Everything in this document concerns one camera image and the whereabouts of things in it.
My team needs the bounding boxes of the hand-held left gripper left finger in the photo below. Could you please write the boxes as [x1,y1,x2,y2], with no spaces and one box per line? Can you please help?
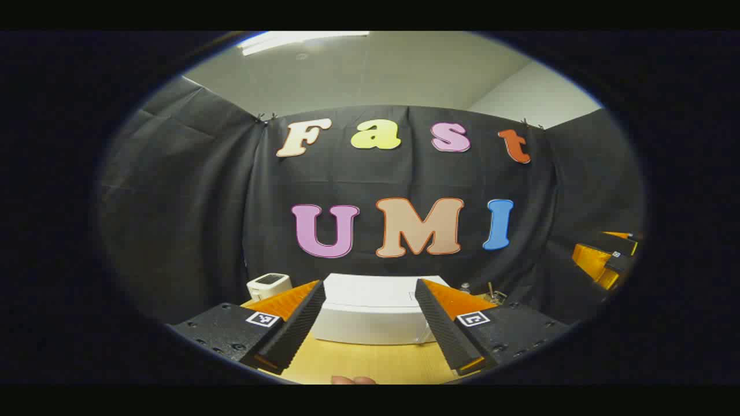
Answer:
[168,280,326,375]

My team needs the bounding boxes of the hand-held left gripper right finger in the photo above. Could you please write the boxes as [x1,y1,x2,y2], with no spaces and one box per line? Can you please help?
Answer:
[415,279,572,375]

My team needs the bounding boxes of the white microwave oven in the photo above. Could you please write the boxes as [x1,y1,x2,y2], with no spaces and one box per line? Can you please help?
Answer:
[312,273,452,346]

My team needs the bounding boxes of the small white toaster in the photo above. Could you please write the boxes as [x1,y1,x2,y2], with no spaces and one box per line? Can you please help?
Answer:
[247,273,293,302]

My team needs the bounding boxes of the black backdrop cloth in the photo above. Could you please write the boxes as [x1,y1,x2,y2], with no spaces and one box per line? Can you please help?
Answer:
[98,75,645,327]

